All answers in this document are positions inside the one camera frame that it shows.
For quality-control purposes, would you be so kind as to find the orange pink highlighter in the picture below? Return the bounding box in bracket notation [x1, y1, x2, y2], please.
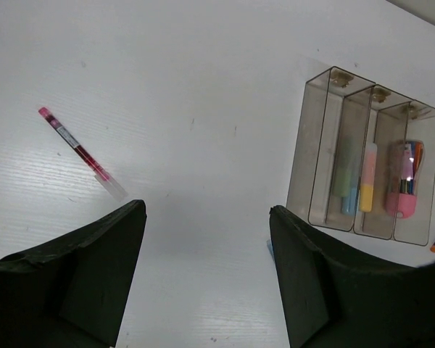
[359, 142, 377, 212]

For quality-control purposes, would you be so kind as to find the pink capped pen bundle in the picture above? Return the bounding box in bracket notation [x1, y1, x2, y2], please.
[385, 139, 425, 219]

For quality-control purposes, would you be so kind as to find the pink blue pen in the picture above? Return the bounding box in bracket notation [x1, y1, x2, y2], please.
[38, 107, 128, 202]

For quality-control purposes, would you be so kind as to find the green highlighter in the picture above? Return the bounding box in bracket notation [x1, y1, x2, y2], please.
[332, 136, 356, 198]

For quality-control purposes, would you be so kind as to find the left clear plastic container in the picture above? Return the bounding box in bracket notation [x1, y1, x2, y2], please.
[286, 67, 375, 231]

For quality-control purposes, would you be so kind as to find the clear plastic container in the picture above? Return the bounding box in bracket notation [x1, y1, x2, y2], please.
[286, 67, 375, 231]
[376, 101, 435, 246]
[341, 85, 412, 239]

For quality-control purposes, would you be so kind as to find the light blue highlighter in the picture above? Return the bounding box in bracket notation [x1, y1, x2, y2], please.
[341, 186, 358, 216]

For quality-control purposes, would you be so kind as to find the right clear plastic container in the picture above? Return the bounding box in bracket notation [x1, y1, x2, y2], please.
[376, 101, 435, 246]

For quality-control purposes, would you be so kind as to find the middle clear plastic container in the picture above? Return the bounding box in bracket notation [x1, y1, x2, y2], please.
[341, 85, 412, 239]

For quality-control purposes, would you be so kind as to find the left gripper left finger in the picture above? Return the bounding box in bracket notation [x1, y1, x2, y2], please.
[0, 199, 146, 347]

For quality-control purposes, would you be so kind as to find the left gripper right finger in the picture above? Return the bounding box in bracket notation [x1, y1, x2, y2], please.
[270, 205, 435, 347]

